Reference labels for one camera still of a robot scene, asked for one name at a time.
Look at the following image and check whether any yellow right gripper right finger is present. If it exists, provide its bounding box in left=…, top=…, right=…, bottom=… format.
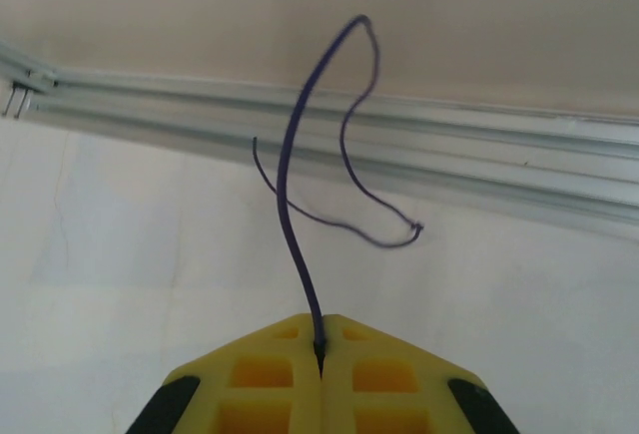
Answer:
left=319, top=312, right=520, bottom=434

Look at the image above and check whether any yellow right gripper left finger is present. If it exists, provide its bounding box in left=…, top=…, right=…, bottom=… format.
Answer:
left=127, top=312, right=321, bottom=434

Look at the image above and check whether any thin purple wire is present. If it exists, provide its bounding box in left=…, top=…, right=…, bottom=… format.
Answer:
left=251, top=13, right=426, bottom=355

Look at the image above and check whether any aluminium side rail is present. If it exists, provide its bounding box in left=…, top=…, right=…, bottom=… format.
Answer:
left=0, top=37, right=639, bottom=245

